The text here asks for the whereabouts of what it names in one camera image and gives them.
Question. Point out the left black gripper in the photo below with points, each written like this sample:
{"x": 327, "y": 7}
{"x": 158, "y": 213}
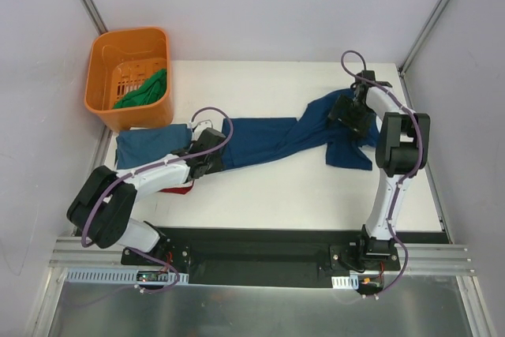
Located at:
{"x": 215, "y": 154}

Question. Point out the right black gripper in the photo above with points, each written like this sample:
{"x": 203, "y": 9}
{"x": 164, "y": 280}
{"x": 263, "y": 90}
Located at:
{"x": 346, "y": 112}

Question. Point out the dark blue t shirt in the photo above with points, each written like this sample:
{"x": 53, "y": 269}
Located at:
{"x": 263, "y": 140}

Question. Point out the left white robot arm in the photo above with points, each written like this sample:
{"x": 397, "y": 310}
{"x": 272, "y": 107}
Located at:
{"x": 102, "y": 209}

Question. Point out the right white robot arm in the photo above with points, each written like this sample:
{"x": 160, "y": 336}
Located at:
{"x": 401, "y": 151}

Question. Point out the folded red t shirt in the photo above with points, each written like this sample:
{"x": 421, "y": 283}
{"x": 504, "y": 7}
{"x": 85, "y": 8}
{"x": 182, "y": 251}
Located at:
{"x": 180, "y": 189}

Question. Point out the folded light blue t shirt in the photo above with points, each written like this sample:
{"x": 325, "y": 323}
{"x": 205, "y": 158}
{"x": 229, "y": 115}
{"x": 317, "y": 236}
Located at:
{"x": 137, "y": 147}

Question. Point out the green t shirt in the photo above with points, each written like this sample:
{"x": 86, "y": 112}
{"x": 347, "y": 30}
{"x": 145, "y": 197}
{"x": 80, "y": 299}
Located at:
{"x": 152, "y": 90}

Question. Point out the orange plastic basket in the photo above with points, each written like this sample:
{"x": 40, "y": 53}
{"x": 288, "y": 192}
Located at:
{"x": 120, "y": 62}

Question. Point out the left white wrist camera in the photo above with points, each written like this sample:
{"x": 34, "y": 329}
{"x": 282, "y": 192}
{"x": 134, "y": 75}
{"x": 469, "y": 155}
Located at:
{"x": 200, "y": 126}

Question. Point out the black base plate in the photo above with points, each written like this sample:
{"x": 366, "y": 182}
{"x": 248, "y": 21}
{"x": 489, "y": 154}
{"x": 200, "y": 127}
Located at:
{"x": 251, "y": 257}

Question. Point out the left slotted cable duct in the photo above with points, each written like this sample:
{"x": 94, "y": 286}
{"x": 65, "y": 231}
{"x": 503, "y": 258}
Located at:
{"x": 125, "y": 276}

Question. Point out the slotted cable duct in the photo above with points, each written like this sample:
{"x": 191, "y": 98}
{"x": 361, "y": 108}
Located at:
{"x": 350, "y": 282}
{"x": 125, "y": 276}

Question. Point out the right slotted cable duct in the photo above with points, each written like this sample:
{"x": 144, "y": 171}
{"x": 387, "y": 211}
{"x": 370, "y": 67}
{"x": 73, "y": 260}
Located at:
{"x": 350, "y": 282}

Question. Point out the aluminium rail frame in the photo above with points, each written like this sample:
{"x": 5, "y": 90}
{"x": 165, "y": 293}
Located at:
{"x": 424, "y": 259}

